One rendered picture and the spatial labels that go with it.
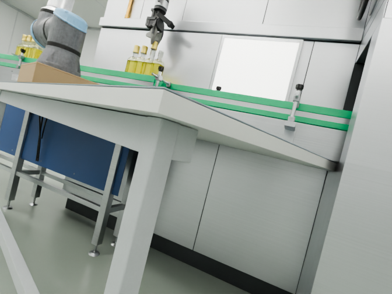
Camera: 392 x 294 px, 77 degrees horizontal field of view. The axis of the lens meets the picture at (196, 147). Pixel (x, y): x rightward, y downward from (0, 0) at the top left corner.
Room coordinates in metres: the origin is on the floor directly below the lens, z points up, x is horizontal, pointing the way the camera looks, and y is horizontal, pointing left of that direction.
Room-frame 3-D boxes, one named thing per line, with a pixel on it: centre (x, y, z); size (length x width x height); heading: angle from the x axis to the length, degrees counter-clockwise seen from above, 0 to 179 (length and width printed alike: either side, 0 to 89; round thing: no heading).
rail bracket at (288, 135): (0.98, -0.34, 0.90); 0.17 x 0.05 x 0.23; 158
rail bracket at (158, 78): (1.22, 0.25, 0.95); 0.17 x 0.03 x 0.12; 158
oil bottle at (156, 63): (1.39, 0.32, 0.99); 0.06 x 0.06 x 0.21; 68
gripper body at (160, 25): (1.42, 0.40, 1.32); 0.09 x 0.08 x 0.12; 67
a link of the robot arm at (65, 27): (0.93, 0.58, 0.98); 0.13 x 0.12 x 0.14; 55
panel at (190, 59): (1.41, 0.02, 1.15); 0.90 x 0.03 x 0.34; 68
